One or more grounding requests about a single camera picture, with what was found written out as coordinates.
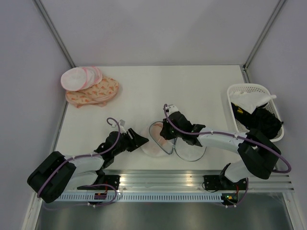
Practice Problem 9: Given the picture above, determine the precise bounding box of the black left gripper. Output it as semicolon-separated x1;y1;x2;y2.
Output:
113;128;149;156

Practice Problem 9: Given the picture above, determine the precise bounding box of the peach pink bra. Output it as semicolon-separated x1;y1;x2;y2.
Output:
150;122;173;152

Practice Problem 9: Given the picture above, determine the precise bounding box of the white mesh laundry bag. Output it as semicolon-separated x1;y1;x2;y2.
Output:
141;121;206;162

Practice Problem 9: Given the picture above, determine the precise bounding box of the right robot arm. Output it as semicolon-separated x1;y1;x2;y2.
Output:
160;110;281;189

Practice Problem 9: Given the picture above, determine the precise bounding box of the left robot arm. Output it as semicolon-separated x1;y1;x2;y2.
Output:
27;128;149;203

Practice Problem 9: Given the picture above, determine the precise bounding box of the orange floral laundry bag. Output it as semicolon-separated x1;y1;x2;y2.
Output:
65;76;120;108

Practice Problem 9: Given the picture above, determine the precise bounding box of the pink-rimmed white mesh bag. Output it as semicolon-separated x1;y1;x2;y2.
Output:
60;67;103;92

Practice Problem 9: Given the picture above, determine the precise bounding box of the white cloth in basket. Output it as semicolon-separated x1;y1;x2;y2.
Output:
229;92;277;114

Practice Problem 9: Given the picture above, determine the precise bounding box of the black garment in basket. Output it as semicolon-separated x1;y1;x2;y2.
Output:
231;103;283;139

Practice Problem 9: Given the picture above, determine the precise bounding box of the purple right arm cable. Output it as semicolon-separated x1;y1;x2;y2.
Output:
163;103;291;173

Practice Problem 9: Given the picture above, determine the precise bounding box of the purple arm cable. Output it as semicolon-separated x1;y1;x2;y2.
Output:
163;103;291;173
36;117;120;211

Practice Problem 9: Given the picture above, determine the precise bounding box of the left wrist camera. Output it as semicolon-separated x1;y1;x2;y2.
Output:
119;119;125;127

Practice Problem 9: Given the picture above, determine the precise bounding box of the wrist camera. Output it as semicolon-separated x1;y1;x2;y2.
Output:
166;104;179;116
119;119;125;127

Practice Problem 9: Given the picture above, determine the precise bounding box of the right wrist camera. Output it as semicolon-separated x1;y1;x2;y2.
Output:
166;104;179;116

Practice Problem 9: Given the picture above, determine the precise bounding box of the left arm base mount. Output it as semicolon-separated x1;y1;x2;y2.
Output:
77;175;120;191

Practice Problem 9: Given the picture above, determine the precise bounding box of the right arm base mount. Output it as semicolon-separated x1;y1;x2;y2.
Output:
202;175;228;193

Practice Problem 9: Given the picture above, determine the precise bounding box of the aluminium rail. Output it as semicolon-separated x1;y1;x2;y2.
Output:
64;169;295;192

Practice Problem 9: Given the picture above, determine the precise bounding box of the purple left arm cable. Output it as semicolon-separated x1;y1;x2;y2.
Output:
36;117;120;211

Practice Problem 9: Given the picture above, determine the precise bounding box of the white slotted cable duct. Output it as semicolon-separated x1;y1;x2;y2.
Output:
57;192;223;203

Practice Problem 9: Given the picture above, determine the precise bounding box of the right aluminium frame post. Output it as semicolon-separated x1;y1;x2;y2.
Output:
242;0;287;72

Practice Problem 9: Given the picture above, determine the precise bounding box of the aluminium frame post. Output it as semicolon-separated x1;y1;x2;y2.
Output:
32;0;76;68
242;0;287;72

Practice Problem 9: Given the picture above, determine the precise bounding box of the left aluminium frame post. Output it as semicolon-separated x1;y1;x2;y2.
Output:
32;0;76;68

